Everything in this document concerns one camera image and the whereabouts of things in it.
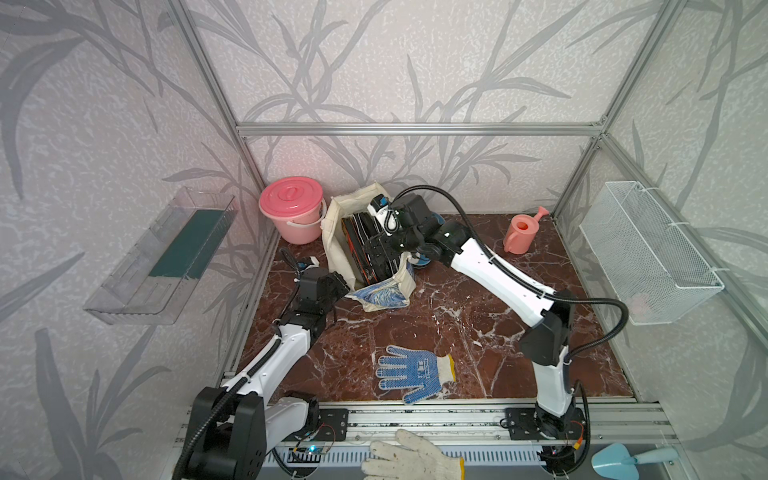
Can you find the blue dotted work glove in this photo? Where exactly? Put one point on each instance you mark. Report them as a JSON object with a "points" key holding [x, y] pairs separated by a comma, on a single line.
{"points": [[420, 374]]}

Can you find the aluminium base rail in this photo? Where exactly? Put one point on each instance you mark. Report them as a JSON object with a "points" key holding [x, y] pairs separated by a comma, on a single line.
{"points": [[483, 422]]}

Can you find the black red paddle case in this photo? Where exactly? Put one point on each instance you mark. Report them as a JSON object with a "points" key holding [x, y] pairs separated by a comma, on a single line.
{"points": [[373, 265]]}

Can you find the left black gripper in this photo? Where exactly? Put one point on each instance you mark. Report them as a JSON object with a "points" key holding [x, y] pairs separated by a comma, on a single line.
{"points": [[336, 280]]}

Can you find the pink watering can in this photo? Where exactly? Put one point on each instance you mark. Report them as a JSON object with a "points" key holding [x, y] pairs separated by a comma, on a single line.
{"points": [[522, 231]]}

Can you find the light blue garden trowel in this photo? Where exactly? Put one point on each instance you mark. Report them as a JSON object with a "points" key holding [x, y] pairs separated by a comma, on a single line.
{"points": [[617, 463]]}

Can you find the white knit work glove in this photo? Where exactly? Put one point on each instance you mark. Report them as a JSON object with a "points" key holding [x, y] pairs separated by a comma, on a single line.
{"points": [[413, 457]]}

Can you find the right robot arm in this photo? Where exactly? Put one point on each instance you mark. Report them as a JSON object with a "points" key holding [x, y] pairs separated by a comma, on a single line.
{"points": [[547, 313]]}

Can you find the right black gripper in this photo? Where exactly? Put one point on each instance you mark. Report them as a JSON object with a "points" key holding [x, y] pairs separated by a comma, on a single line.
{"points": [[380, 241]]}

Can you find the white wire mesh basket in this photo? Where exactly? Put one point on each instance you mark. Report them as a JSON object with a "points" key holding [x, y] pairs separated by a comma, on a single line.
{"points": [[648, 260]]}

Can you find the pink bucket with lid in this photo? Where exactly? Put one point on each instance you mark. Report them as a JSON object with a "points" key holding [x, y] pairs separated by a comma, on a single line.
{"points": [[296, 206]]}

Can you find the cream canvas tote bag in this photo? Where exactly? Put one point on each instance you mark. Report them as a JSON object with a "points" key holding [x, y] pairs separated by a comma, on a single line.
{"points": [[392, 293]]}

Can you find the clear acrylic wall shelf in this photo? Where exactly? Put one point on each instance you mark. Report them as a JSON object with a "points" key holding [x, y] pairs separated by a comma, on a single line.
{"points": [[154, 281]]}

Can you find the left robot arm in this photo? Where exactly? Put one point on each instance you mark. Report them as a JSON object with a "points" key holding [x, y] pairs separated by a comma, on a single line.
{"points": [[234, 427]]}

